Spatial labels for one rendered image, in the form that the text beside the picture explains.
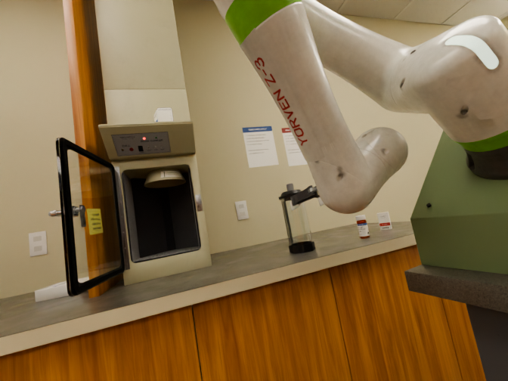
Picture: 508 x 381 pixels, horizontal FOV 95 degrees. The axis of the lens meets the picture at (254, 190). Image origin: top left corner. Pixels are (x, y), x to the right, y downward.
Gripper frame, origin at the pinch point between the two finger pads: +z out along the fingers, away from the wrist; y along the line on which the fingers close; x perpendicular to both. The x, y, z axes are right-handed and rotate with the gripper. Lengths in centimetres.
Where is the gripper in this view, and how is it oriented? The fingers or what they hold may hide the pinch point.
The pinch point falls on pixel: (308, 202)
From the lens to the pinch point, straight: 84.7
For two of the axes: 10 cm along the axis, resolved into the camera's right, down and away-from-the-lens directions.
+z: -2.4, 3.6, 9.0
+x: 2.2, 9.2, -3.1
